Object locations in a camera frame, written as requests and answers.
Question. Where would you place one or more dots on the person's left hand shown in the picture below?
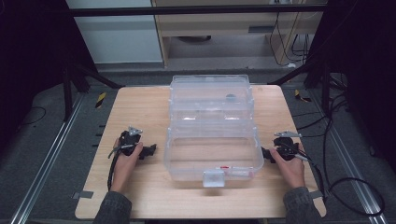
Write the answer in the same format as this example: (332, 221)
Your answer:
(123, 169)

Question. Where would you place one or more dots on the person's right hand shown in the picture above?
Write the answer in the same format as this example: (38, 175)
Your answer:
(292, 172)

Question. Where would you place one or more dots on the black metal stand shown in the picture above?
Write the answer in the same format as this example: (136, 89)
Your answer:
(67, 93)
(325, 90)

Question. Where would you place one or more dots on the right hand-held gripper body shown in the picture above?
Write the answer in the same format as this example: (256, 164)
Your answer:
(286, 147)

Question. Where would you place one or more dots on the yellow black striped tape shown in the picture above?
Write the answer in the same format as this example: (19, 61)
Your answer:
(100, 100)
(301, 96)

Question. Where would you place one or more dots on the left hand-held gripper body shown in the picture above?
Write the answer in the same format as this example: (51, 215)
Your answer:
(129, 143)

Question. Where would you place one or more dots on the clear plastic storage box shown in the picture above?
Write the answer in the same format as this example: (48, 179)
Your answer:
(214, 146)

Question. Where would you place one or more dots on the light wooden desk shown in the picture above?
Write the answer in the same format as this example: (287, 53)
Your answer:
(218, 23)

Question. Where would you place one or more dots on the grey tape piece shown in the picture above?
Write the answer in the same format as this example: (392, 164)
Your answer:
(316, 194)
(82, 194)

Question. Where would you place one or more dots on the black horizontal bar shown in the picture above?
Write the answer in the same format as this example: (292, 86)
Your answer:
(186, 11)

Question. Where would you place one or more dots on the white cabinet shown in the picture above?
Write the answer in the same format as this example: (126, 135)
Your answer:
(118, 40)

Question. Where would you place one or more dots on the aluminium floor rail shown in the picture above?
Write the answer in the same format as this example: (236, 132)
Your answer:
(46, 158)
(351, 161)

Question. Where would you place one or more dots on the black curtain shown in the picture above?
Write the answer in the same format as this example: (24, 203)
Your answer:
(31, 62)
(367, 77)

